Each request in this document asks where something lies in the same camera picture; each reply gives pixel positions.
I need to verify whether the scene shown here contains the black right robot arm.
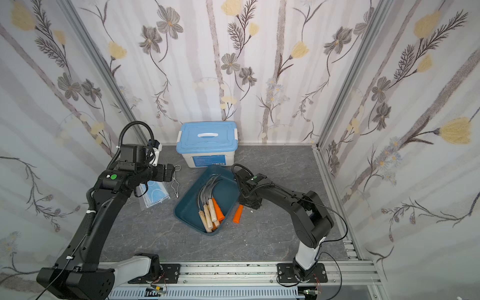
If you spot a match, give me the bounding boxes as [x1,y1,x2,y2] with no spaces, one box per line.
[231,163,335,282]

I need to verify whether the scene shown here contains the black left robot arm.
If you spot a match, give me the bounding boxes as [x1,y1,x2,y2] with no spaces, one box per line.
[36,121,175,300]

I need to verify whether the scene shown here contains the bagged blue face masks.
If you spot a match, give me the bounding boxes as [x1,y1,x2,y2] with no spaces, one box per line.
[137,181,170,210]

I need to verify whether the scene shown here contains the teal plastic tray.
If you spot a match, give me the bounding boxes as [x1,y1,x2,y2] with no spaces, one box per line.
[174,166,240,236]

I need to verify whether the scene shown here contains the white box with blue lid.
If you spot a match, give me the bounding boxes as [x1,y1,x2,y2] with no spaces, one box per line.
[176,121,239,168]

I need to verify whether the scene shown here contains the metal wire tongs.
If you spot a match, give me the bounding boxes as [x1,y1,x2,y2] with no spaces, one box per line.
[171,165,181,199]

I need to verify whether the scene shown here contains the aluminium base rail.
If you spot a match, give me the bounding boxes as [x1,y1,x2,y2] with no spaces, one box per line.
[107,261,388,300]

